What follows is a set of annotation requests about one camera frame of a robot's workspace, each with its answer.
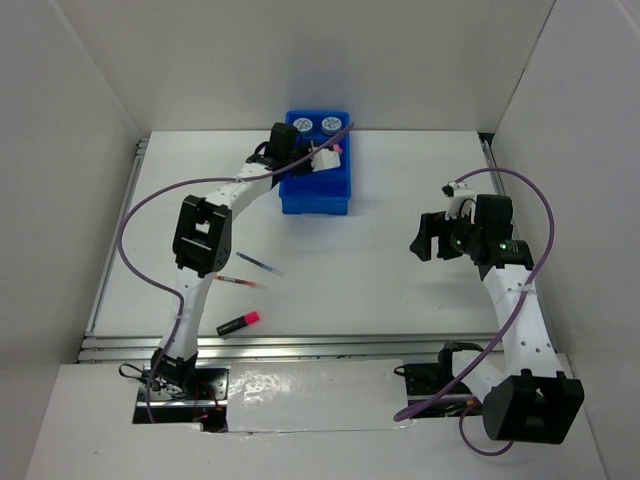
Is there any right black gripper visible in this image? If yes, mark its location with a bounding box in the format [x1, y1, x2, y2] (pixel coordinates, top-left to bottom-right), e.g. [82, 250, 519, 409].
[409, 206, 483, 261]

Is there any blue cleaning gel jar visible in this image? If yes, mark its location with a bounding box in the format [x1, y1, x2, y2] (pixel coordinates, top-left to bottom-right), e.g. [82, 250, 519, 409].
[320, 115, 343, 137]
[292, 117, 315, 138]

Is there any blue pen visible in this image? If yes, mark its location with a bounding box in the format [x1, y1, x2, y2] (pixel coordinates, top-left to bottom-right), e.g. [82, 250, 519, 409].
[236, 251, 284, 277]

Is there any red pen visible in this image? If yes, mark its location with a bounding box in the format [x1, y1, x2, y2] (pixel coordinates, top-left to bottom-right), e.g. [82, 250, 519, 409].
[215, 275, 267, 290]

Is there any pink highlighter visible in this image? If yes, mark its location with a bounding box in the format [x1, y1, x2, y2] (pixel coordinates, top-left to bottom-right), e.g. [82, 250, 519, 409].
[216, 311, 261, 337]

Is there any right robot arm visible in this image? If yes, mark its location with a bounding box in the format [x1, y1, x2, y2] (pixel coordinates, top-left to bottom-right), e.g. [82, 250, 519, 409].
[410, 190, 584, 444]

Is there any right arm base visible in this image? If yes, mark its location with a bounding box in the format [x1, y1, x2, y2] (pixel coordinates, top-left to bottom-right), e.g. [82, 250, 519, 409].
[393, 341, 483, 397]

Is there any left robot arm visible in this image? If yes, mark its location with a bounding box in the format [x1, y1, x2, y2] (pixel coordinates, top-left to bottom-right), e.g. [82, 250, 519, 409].
[152, 122, 306, 399]

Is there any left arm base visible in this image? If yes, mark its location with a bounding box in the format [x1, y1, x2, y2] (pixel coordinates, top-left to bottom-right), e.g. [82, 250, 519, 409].
[118, 363, 230, 433]

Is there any blue compartment tray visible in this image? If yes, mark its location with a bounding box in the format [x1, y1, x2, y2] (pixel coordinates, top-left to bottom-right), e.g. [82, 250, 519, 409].
[279, 110, 351, 215]

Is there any white cover plate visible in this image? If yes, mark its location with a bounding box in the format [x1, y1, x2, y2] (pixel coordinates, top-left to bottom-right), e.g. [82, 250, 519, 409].
[226, 359, 412, 433]

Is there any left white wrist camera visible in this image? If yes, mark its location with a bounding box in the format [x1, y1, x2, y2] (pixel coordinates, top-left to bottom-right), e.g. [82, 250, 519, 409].
[311, 149, 341, 173]

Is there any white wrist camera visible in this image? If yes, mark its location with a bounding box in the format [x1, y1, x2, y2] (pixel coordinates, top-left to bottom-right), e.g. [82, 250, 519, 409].
[311, 149, 341, 173]
[442, 181, 476, 220]

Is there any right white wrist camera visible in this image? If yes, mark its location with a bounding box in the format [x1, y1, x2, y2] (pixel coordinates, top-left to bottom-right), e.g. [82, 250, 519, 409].
[442, 181, 476, 220]

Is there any right side aluminium rail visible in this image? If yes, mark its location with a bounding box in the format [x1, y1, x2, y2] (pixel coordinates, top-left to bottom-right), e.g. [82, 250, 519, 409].
[478, 133, 505, 195]

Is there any aluminium rail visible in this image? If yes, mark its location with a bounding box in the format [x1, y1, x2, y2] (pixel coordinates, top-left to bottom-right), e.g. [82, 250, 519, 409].
[478, 133, 505, 195]
[84, 137, 150, 337]
[77, 333, 493, 363]

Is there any left side aluminium rail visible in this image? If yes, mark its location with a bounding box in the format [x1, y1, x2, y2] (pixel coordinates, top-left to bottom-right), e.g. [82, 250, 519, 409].
[84, 137, 150, 337]

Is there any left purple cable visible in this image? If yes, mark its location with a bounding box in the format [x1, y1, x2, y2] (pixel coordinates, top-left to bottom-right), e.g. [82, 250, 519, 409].
[115, 121, 356, 426]

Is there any aluminium front rail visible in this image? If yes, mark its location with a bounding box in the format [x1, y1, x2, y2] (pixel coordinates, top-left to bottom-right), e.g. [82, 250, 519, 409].
[77, 333, 493, 363]

